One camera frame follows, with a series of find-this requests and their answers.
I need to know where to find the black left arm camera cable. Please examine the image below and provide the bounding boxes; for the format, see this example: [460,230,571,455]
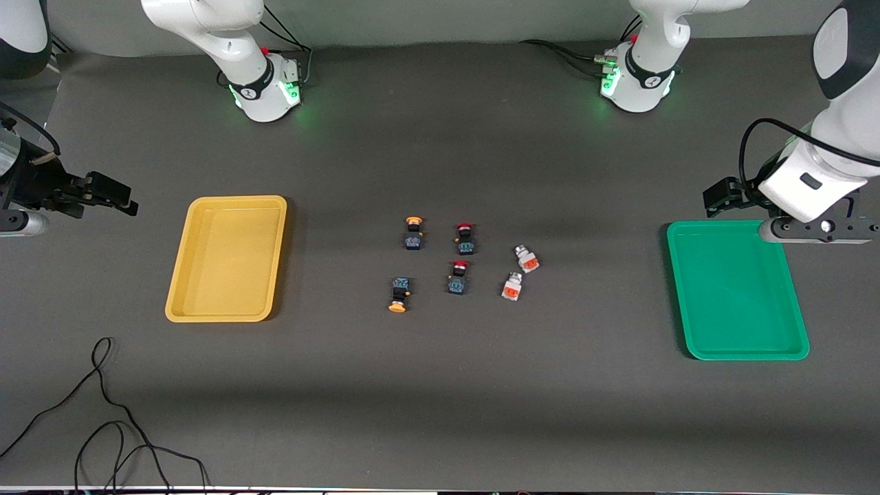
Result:
[738,118,880,201]

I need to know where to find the yellow plastic tray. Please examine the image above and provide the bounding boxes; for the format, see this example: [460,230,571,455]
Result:
[165,195,288,323]

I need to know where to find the dark grey table mat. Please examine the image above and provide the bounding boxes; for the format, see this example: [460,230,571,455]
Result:
[0,27,880,492]

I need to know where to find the thin black loose cable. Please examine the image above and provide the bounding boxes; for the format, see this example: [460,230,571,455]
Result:
[0,337,210,492]

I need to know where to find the green plastic tray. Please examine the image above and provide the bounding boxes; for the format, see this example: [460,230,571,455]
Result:
[666,220,811,361]

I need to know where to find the black arm base cables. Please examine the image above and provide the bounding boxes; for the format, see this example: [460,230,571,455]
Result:
[519,14,644,76]
[258,5,314,89]

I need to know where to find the black right arm base cables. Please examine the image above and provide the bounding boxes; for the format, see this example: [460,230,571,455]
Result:
[258,5,314,89]

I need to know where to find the black left arm base cables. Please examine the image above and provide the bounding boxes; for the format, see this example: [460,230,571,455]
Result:
[519,14,644,76]

